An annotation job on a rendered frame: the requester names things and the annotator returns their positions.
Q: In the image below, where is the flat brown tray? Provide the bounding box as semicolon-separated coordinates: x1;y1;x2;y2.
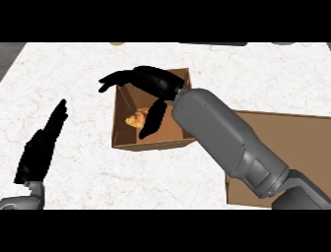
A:
223;109;331;210

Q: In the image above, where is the golden croissant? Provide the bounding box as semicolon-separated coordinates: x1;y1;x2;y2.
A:
124;108;150;130

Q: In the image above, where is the open cardboard box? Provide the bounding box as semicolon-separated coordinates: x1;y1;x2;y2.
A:
110;67;198;153

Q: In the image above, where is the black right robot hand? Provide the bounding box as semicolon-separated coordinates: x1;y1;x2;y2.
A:
97;65;186;140

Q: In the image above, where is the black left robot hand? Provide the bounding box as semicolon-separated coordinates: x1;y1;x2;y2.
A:
13;98;69;185

